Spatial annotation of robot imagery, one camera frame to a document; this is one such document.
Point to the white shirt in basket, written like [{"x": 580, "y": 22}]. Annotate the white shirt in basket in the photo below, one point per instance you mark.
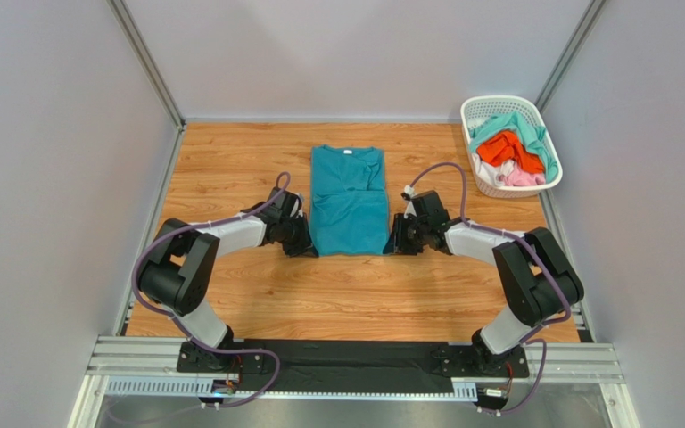
[{"x": 489, "y": 174}]

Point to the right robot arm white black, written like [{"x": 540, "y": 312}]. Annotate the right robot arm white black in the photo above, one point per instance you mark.
[{"x": 539, "y": 282}]

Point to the corner aluminium post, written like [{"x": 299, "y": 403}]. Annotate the corner aluminium post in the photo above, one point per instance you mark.
[
  {"x": 572, "y": 47},
  {"x": 135, "y": 38}
]

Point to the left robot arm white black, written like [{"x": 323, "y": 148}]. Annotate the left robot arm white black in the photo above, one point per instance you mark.
[{"x": 172, "y": 275}]

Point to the light teal shirt in basket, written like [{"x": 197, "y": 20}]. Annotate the light teal shirt in basket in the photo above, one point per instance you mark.
[{"x": 533, "y": 138}]

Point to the left corner aluminium post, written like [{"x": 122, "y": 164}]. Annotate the left corner aluminium post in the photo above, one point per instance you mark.
[{"x": 135, "y": 38}]

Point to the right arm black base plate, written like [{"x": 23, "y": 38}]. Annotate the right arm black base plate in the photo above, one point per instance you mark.
[{"x": 471, "y": 361}]

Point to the white plastic laundry basket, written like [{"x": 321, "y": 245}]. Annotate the white plastic laundry basket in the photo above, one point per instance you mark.
[{"x": 476, "y": 110}]

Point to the aluminium front rail frame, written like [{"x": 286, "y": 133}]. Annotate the aluminium front rail frame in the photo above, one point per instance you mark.
[{"x": 147, "y": 366}]

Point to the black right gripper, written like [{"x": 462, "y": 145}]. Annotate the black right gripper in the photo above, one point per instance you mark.
[{"x": 400, "y": 235}]

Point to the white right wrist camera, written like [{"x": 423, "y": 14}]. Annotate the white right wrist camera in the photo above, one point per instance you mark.
[{"x": 408, "y": 194}]

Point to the right corner aluminium post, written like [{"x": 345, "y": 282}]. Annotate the right corner aluminium post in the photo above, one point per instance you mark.
[{"x": 572, "y": 47}]

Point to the teal t shirt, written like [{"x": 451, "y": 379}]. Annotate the teal t shirt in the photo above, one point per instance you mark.
[{"x": 349, "y": 211}]

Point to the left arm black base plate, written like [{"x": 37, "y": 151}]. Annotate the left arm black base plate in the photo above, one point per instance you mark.
[{"x": 193, "y": 359}]

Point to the orange shirt in basket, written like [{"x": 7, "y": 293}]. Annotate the orange shirt in basket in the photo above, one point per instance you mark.
[{"x": 505, "y": 146}]

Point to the pink shirt in basket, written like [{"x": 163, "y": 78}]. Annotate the pink shirt in basket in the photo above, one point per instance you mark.
[{"x": 518, "y": 177}]

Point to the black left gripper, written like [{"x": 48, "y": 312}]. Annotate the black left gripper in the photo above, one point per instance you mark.
[{"x": 305, "y": 247}]

